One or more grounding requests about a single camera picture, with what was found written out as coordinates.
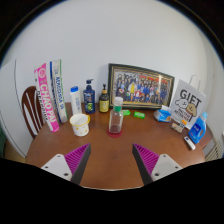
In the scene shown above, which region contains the dark blue pump bottle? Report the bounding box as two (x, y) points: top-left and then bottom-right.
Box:
(82, 78), (96, 115)

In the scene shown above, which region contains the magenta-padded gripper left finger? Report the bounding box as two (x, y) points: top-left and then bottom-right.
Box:
(40, 143), (92, 186)

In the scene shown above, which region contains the dark bottle with yellow label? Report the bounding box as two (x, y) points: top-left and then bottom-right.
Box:
(98, 83), (110, 114)

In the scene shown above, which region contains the blue tissue pack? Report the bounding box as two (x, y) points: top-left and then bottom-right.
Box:
(153, 105), (173, 123)

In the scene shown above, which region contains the white remote control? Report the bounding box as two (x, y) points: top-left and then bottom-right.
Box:
(183, 135), (197, 151)

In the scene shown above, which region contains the brown wooden chair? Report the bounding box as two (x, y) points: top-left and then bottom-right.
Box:
(20, 85), (44, 140)

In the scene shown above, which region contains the tall white green tube box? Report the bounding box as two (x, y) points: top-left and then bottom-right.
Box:
(49, 59), (69, 124)

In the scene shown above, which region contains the white bottle with blue cap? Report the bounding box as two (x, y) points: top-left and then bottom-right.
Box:
(69, 86), (83, 116)

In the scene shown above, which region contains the framed group photo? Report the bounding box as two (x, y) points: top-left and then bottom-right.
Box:
(107, 63), (176, 111)

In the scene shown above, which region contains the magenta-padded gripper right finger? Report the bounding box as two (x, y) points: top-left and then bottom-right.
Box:
(132, 143), (184, 186)

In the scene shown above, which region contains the white radiator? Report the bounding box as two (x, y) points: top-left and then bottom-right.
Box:
(203, 138), (223, 162)

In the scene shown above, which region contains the white yellow-rimmed mug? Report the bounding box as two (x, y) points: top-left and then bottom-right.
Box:
(69, 113), (91, 137)

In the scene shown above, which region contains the blue detergent bottle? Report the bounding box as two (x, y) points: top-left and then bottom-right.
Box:
(187, 111), (209, 145)

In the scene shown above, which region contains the small snack packet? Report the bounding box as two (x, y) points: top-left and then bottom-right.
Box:
(170, 121), (185, 134)

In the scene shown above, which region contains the tall pink tube box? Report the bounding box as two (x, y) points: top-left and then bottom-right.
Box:
(33, 63), (61, 133)

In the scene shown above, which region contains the clear green-labelled drink bottle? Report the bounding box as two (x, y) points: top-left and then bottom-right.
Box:
(108, 96), (125, 135)

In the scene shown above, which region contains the white paper gift bag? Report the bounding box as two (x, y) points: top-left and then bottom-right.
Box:
(168, 74), (208, 130)

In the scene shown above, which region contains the white door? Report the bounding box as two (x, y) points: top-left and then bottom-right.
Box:
(0, 59), (29, 158)

